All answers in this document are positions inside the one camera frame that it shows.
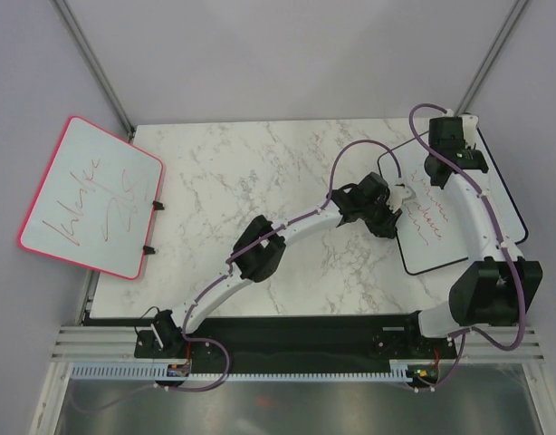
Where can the pink framed whiteboard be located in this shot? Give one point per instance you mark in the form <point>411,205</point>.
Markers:
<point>95,203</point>

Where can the white slotted cable duct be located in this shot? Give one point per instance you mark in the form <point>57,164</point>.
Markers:
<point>169,372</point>

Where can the upper black clip pink board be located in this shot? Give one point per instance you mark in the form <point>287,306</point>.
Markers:
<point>158,206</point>

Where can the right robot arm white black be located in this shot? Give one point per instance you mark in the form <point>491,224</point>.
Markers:
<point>499,285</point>

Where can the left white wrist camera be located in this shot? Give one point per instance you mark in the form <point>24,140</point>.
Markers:
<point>399,195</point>

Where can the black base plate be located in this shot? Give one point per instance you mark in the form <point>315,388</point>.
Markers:
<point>345,343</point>

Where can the aluminium corner post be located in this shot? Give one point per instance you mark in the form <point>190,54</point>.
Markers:
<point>73,27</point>
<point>494,52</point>

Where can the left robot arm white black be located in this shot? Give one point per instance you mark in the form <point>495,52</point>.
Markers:
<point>259,250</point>

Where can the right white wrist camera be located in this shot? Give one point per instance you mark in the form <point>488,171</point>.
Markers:
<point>469,125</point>

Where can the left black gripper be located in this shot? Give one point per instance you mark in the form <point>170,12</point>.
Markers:
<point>386,218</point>

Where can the aluminium rail frame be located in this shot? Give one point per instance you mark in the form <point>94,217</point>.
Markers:
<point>116,344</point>

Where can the black framed whiteboard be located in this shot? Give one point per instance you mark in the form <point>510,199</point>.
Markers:
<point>431,231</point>

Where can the right aluminium corner post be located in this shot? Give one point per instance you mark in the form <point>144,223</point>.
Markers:
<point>494,52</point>

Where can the left aluminium corner post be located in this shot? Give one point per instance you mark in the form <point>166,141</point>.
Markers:
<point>73,27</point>

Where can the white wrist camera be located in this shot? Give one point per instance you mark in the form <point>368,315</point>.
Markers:
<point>469,125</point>
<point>399,195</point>

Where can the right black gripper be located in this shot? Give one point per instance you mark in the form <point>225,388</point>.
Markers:
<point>470,149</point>

